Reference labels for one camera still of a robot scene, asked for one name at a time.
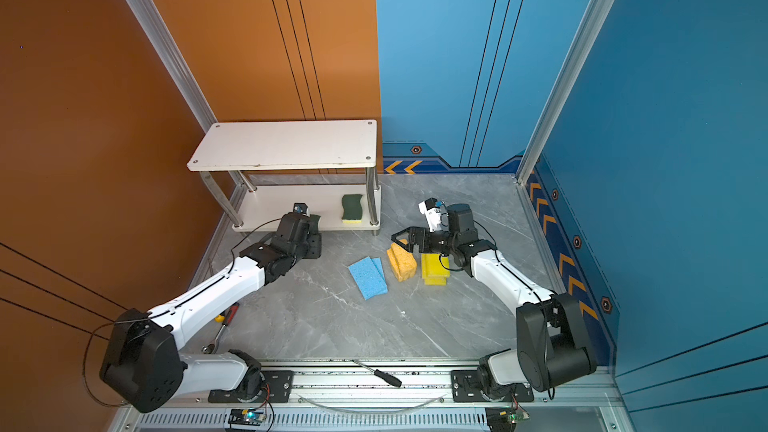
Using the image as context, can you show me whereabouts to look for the aluminium corner post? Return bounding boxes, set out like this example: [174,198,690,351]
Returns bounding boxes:
[125,0,217,132]
[516,0,616,186]

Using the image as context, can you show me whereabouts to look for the blue sponge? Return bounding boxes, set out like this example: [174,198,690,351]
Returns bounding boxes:
[348,257,388,300]
[371,258,385,279]

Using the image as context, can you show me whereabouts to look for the orange yellow sponge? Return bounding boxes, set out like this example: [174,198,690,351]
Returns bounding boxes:
[387,243,418,282]

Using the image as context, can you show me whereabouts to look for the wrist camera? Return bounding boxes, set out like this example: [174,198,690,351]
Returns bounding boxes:
[293,202,308,215]
[418,198,448,232]

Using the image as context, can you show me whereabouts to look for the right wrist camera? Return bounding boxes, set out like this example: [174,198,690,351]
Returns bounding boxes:
[418,198,448,232]

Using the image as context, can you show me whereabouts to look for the black handled screwdriver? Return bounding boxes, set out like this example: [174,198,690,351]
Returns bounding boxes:
[353,360,402,388]

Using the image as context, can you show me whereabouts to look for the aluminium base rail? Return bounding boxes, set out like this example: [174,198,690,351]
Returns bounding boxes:
[110,359,634,431]

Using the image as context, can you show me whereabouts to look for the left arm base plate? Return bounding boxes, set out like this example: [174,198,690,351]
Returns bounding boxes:
[208,370,294,405]

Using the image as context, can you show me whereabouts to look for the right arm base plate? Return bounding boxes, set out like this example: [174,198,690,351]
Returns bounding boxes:
[450,367,534,403]

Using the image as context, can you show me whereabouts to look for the green yellow scouring sponge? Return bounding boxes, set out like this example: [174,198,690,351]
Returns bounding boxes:
[341,194,363,224]
[309,214,321,234]

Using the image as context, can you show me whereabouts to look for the white two-tier shelf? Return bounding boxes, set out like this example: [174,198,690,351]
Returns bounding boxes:
[187,119,381,233]

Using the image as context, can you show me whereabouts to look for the green circuit board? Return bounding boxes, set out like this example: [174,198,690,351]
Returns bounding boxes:
[485,408,518,432]
[228,408,268,429]

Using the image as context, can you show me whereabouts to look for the left aluminium corner post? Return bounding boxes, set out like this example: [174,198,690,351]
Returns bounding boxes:
[125,0,217,132]

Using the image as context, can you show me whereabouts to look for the left green circuit board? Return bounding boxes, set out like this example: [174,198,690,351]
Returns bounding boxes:
[228,408,268,429]

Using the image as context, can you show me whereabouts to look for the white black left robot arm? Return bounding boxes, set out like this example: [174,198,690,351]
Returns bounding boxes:
[99,203,322,413]

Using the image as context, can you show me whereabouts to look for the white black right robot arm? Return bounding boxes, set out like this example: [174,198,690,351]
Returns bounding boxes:
[391,198,598,401]

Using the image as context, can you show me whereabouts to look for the right aluminium corner post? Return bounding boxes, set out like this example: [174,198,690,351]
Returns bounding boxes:
[516,0,616,186]

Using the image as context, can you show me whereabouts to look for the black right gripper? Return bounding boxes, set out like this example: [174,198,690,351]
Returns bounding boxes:
[393,228,459,256]

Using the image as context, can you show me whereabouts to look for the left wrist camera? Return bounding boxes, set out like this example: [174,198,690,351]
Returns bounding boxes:
[293,202,308,215]

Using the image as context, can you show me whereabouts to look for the red yellow handled wrench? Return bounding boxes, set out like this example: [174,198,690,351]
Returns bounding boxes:
[202,302,240,354]

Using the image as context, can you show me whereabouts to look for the right green circuit board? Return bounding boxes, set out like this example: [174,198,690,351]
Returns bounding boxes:
[485,408,518,432]

